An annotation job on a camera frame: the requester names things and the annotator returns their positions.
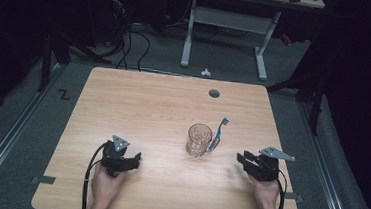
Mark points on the person's left hand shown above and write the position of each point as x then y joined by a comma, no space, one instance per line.
105,186

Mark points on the blue toothbrush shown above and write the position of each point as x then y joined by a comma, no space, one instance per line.
218,132

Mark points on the black metal stand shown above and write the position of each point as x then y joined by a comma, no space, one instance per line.
315,104
45,63

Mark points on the small red object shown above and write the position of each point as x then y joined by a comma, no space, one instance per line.
286,39

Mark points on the clear glass mug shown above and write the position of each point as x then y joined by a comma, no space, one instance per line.
198,142

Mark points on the metal floor rail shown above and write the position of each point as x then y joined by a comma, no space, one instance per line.
326,176
6,142

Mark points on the person's right hand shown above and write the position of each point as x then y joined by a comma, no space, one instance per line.
266,194

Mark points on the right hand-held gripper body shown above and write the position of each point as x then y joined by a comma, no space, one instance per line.
268,167

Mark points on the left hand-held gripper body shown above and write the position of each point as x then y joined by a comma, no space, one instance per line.
111,154

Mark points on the wooden desk with white frame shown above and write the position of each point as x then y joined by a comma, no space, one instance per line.
230,19

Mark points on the grey tape strip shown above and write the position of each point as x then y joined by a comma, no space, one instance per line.
295,197
45,179

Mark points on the dark equipment with red light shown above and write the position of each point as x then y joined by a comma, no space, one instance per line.
120,9

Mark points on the small white floor object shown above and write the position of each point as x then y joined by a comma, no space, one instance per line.
205,73

